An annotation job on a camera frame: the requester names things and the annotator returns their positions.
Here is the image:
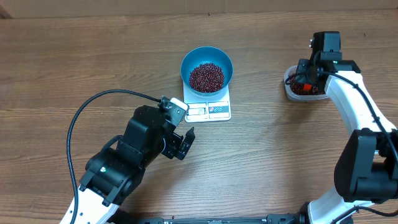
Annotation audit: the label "red measuring scoop blue handle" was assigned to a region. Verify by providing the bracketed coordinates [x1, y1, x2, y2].
[303, 84, 312, 91]

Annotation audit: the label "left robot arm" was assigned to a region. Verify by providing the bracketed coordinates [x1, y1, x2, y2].
[61, 99, 195, 223]

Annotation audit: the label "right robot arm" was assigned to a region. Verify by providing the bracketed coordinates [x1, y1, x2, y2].
[284, 31, 397, 223]

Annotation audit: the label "white kitchen scale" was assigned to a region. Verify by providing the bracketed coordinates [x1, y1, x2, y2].
[183, 84, 232, 123]

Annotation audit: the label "red beans in bowl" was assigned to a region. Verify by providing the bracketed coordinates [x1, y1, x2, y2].
[188, 63, 225, 93]

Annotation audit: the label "blue bowl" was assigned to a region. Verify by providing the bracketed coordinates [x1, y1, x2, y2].
[180, 46, 234, 96]

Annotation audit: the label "clear plastic container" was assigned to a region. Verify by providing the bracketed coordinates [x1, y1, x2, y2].
[284, 65, 328, 102]

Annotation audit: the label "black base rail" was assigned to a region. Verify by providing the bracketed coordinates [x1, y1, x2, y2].
[106, 210, 310, 224]

